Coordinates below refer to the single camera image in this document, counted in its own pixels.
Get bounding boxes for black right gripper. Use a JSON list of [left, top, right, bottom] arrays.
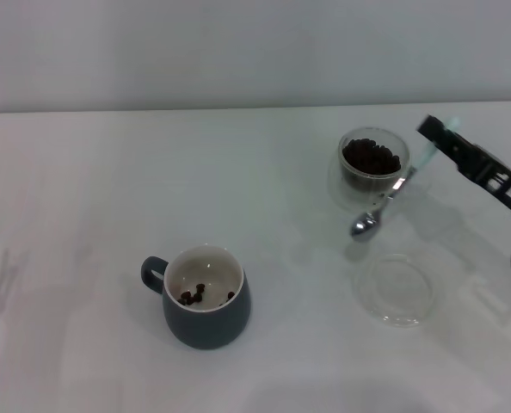
[[416, 113, 511, 225]]

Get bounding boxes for steel spoon light blue handle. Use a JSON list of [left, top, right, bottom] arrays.
[[350, 114, 462, 240]]

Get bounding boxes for dark grey mug white inside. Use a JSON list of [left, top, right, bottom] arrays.
[[140, 244, 253, 351]]

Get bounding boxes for clear round glass saucer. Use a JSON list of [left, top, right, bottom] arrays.
[[354, 253, 435, 329]]

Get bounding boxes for coffee beans in glass cup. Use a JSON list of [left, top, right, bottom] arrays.
[[340, 137, 403, 194]]

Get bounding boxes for coffee beans in mug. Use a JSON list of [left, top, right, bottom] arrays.
[[178, 282, 237, 308]]

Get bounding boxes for clear double-wall glass cup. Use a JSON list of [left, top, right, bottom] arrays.
[[328, 125, 431, 214]]

